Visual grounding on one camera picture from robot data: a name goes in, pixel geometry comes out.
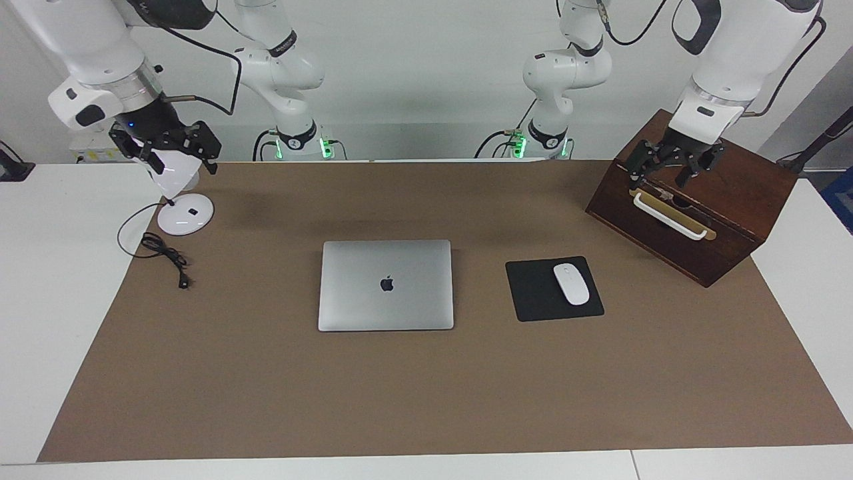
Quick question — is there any dark wooden box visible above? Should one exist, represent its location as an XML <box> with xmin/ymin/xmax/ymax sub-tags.
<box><xmin>585</xmin><ymin>109</ymin><xmax>799</xmax><ymax>288</ymax></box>

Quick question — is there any black lamp power cable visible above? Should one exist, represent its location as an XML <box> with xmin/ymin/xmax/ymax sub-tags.
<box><xmin>117</xmin><ymin>202</ymin><xmax>192</xmax><ymax>290</ymax></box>

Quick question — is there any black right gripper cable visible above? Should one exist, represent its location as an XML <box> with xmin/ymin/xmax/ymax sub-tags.
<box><xmin>160</xmin><ymin>7</ymin><xmax>243</xmax><ymax>116</ymax></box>

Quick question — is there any black arm base cable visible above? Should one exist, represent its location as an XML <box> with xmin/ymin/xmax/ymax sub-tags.
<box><xmin>252</xmin><ymin>129</ymin><xmax>279</xmax><ymax>162</ymax></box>
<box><xmin>474</xmin><ymin>99</ymin><xmax>539</xmax><ymax>159</ymax></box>

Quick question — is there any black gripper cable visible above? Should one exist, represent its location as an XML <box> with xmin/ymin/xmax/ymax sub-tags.
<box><xmin>596</xmin><ymin>0</ymin><xmax>828</xmax><ymax>118</ymax></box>
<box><xmin>160</xmin><ymin>7</ymin><xmax>243</xmax><ymax>116</ymax></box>

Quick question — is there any blue panel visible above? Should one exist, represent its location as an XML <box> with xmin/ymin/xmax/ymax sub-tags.
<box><xmin>820</xmin><ymin>167</ymin><xmax>853</xmax><ymax>234</ymax></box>

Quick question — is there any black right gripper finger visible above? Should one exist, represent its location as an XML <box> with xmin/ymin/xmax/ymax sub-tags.
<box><xmin>180</xmin><ymin>121</ymin><xmax>222</xmax><ymax>175</ymax></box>
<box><xmin>109</xmin><ymin>125</ymin><xmax>166</xmax><ymax>175</ymax></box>

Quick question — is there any silver laptop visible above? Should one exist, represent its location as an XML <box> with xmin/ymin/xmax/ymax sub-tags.
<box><xmin>318</xmin><ymin>239</ymin><xmax>455</xmax><ymax>332</ymax></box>

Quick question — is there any white power strip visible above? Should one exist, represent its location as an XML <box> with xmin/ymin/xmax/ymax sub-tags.
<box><xmin>69</xmin><ymin>130</ymin><xmax>129</xmax><ymax>164</ymax></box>

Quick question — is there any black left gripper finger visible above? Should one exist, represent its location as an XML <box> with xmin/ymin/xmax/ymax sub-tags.
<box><xmin>626</xmin><ymin>139</ymin><xmax>667</xmax><ymax>186</ymax></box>
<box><xmin>674</xmin><ymin>145</ymin><xmax>725</xmax><ymax>189</ymax></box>

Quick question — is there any black clamp mount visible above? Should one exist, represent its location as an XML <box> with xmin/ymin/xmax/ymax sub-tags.
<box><xmin>0</xmin><ymin>141</ymin><xmax>35</xmax><ymax>182</ymax></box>

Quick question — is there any white box handle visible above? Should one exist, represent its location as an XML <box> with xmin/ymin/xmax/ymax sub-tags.
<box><xmin>632</xmin><ymin>191</ymin><xmax>708</xmax><ymax>241</ymax></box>

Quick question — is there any white desk lamp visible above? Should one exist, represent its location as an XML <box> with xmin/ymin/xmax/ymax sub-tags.
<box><xmin>131</xmin><ymin>137</ymin><xmax>215</xmax><ymax>236</ymax></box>

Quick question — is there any black mouse pad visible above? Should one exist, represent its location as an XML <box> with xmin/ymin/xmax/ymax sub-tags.
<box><xmin>505</xmin><ymin>256</ymin><xmax>605</xmax><ymax>323</ymax></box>

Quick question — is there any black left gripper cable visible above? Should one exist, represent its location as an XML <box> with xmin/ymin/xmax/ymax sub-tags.
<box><xmin>596</xmin><ymin>0</ymin><xmax>828</xmax><ymax>118</ymax></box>

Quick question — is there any white computer mouse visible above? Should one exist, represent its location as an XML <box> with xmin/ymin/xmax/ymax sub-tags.
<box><xmin>553</xmin><ymin>263</ymin><xmax>591</xmax><ymax>306</ymax></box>

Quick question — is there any brass handle plate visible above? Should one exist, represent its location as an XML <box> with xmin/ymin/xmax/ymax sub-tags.
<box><xmin>628</xmin><ymin>187</ymin><xmax>717</xmax><ymax>241</ymax></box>

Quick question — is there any brown table mat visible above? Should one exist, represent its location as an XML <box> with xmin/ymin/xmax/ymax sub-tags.
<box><xmin>37</xmin><ymin>160</ymin><xmax>853</xmax><ymax>463</ymax></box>

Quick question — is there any black stand pole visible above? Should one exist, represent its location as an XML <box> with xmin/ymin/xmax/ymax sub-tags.
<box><xmin>776</xmin><ymin>107</ymin><xmax>853</xmax><ymax>175</ymax></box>

